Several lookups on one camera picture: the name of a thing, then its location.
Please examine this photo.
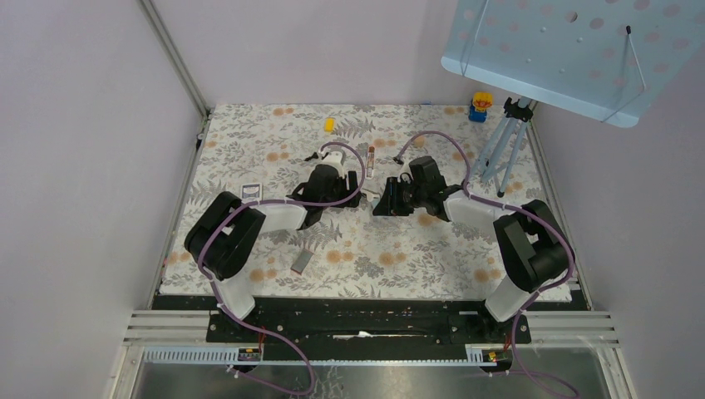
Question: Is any light blue perforated metal board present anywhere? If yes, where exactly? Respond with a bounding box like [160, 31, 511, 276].
[441, 0, 704, 128]

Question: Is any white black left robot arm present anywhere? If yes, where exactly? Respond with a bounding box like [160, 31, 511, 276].
[184, 151, 364, 320]

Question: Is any yellow blue toy figure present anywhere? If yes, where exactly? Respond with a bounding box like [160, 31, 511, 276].
[468, 91, 493, 123]

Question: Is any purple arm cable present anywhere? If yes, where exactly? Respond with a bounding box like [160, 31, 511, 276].
[392, 131, 579, 399]
[195, 141, 367, 397]

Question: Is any floral patterned table mat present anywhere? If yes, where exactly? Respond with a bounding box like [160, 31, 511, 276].
[160, 103, 557, 302]

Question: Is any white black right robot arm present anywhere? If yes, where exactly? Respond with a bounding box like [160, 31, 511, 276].
[372, 155, 575, 323]

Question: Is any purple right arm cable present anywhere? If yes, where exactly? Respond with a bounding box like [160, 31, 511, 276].
[392, 131, 579, 399]

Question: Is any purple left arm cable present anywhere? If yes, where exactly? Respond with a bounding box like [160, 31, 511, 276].
[195, 141, 367, 397]

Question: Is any small yellow block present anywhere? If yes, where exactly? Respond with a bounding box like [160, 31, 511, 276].
[323, 118, 336, 133]

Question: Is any grey metal staple strip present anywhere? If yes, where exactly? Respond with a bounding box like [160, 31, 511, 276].
[290, 249, 314, 275]

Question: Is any grey tripod stand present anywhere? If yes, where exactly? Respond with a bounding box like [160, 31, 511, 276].
[471, 96, 534, 198]

